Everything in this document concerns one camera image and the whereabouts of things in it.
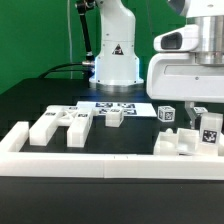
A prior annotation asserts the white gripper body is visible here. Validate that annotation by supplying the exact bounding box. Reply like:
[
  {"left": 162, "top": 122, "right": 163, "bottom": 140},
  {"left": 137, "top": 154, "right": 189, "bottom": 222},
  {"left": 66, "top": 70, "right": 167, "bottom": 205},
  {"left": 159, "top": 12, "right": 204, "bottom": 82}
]
[{"left": 146, "top": 0, "right": 224, "bottom": 103}]

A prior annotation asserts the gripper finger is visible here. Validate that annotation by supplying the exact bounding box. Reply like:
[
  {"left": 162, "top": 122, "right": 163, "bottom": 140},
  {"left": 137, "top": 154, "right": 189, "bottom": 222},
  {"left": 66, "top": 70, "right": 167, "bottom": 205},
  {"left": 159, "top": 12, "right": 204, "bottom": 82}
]
[{"left": 185, "top": 101, "right": 199, "bottom": 129}]

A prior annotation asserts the white chair seat block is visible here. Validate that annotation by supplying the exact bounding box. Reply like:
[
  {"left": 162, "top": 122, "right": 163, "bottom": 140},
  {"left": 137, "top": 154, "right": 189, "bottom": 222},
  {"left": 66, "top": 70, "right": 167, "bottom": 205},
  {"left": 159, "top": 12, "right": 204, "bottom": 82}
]
[{"left": 153, "top": 127, "right": 224, "bottom": 156}]

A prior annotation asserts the small white chair part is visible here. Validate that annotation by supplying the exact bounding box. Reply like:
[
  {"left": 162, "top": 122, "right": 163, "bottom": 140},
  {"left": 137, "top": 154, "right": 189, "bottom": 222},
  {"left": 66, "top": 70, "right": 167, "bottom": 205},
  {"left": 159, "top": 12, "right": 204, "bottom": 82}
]
[{"left": 106, "top": 109, "right": 124, "bottom": 127}]

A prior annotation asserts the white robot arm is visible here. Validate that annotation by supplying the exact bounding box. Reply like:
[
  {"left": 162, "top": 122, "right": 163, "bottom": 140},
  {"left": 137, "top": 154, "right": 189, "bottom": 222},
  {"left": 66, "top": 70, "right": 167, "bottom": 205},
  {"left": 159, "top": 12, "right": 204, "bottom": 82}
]
[{"left": 76, "top": 0, "right": 224, "bottom": 108}]

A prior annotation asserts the white tagged cube right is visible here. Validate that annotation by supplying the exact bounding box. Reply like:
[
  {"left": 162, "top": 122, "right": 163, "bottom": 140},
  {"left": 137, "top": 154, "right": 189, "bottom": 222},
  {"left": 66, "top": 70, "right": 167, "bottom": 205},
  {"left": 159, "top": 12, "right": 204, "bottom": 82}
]
[{"left": 194, "top": 107, "right": 208, "bottom": 116}]

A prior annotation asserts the white tagged cube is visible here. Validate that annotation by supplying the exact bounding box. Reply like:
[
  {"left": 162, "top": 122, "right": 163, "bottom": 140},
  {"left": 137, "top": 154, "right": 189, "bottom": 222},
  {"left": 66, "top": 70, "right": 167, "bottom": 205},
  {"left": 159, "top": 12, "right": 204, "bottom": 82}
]
[
  {"left": 157, "top": 106, "right": 175, "bottom": 122},
  {"left": 194, "top": 107, "right": 208, "bottom": 116}
]

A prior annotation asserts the white tagged cube left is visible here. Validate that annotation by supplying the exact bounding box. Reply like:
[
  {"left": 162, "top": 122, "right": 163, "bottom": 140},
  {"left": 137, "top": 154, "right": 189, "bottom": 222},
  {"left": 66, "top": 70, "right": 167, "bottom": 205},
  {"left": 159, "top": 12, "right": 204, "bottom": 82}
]
[{"left": 157, "top": 106, "right": 175, "bottom": 122}]

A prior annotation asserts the white marker base sheet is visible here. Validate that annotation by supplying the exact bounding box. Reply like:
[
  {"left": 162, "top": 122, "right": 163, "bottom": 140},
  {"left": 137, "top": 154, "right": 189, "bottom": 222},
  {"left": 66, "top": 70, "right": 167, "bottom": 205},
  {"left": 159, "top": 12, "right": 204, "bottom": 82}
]
[{"left": 76, "top": 101, "right": 157, "bottom": 117}]

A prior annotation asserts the black cable hose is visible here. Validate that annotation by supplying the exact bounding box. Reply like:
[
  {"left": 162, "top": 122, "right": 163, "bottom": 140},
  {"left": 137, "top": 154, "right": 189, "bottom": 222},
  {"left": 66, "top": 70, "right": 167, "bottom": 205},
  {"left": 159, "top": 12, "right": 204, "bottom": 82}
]
[{"left": 38, "top": 0, "right": 98, "bottom": 80}]

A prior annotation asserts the white chair back frame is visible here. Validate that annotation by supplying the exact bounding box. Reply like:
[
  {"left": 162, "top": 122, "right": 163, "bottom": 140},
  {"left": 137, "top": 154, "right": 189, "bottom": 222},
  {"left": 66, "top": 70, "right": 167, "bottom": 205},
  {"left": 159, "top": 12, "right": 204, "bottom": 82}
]
[{"left": 29, "top": 105, "right": 94, "bottom": 148}]

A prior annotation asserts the thin white cable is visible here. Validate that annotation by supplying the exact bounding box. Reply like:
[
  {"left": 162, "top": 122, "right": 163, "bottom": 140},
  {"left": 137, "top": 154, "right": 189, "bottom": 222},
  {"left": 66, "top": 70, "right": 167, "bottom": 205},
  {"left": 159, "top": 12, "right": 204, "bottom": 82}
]
[{"left": 66, "top": 0, "right": 74, "bottom": 80}]

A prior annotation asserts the white U-shaped fence frame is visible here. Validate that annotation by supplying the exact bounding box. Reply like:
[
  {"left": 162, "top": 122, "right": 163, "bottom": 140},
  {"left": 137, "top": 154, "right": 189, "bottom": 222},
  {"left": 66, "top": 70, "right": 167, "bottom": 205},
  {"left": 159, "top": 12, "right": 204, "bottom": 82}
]
[{"left": 0, "top": 121, "right": 224, "bottom": 180}]

